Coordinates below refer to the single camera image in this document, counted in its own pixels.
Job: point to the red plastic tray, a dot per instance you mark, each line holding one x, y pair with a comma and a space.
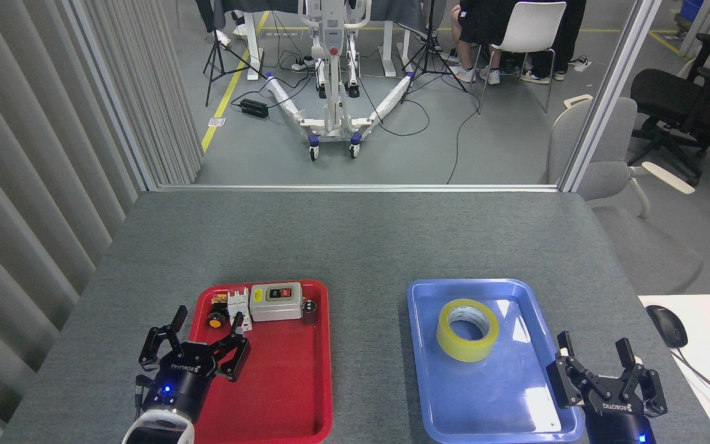
287, 370

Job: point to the white wheeled stand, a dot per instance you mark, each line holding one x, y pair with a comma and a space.
333, 117

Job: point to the white power strip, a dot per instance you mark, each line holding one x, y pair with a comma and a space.
582, 63

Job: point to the black office chair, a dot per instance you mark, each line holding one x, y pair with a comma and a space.
669, 98

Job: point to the grey armchair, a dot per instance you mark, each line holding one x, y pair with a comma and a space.
601, 179

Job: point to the yellow tape roll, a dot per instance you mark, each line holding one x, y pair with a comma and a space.
450, 342

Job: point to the person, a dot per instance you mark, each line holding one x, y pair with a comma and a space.
571, 31
224, 38
484, 18

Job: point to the black computer mouse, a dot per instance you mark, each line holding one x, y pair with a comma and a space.
667, 325

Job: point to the blue plastic tray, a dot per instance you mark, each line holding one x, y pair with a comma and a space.
490, 394

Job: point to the white plastic chair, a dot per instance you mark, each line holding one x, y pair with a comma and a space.
534, 24

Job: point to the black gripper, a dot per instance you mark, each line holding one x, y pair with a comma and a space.
179, 382
617, 425

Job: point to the white circuit breaker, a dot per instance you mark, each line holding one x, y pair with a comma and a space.
239, 302

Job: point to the blue bin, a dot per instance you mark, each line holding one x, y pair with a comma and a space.
692, 12

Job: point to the black power adapter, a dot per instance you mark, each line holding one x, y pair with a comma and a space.
254, 108

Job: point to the grey on-off switch box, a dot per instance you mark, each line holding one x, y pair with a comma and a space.
275, 308

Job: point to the small dark selector switch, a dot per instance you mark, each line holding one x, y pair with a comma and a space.
310, 313

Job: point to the black tripod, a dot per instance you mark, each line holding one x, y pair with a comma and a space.
214, 55
431, 37

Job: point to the white floor sticker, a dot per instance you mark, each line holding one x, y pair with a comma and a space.
217, 122

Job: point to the silver frame rail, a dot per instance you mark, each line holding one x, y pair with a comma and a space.
355, 187

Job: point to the silver frame post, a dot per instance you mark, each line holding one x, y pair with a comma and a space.
607, 92

